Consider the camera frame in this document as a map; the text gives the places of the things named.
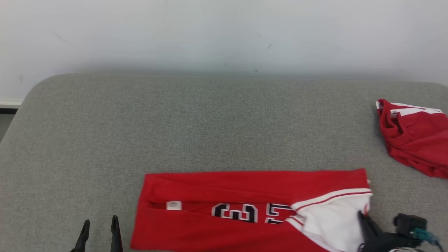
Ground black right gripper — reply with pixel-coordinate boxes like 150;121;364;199
357;210;421;252

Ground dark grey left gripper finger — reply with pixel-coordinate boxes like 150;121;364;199
71;219;91;252
110;215;124;252

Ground red shorts white trim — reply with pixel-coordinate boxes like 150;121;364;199
376;98;448;179

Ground red basketball jersey white sleeves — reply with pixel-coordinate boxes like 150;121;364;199
130;168;373;252

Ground teal-plug right camera cable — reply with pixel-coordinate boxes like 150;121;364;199
412;227;444;252

